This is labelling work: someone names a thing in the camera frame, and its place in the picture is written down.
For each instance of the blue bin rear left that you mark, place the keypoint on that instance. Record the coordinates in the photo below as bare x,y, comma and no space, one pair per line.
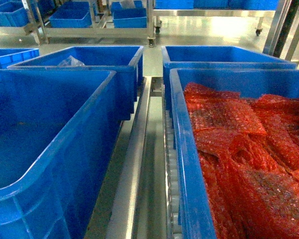
126,60

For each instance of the blue bin rear right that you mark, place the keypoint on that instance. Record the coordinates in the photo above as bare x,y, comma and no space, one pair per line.
215,57

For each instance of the stainless steel shelf rack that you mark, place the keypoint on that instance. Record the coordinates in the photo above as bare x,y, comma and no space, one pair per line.
138,197

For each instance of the large empty blue bin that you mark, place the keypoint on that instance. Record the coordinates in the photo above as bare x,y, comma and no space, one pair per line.
57,132

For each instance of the blue bin with bubble wrap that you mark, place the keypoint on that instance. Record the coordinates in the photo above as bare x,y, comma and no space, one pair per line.
195,217

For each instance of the clear plastic bag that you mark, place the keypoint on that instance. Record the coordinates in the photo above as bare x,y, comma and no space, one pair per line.
71,62

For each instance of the red bubble wrap sheets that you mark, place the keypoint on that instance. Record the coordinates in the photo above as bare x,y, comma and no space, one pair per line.
248,151

